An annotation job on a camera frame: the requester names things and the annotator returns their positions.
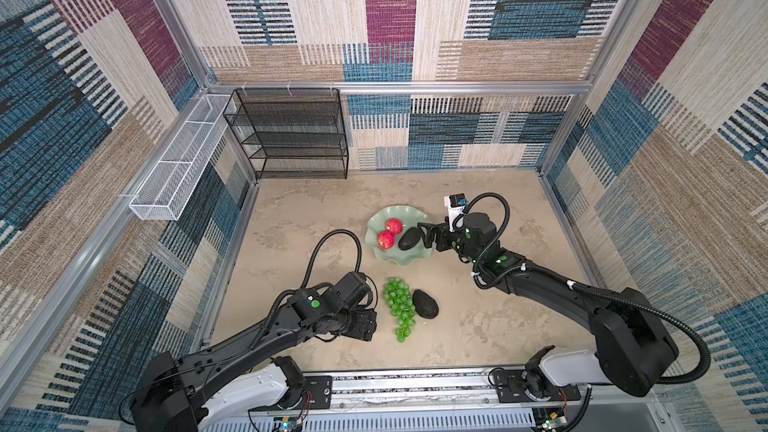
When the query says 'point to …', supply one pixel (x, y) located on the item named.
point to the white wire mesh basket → (161, 196)
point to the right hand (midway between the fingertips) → (432, 225)
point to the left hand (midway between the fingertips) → (366, 321)
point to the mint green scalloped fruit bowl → (409, 218)
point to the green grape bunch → (400, 301)
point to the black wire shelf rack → (291, 133)
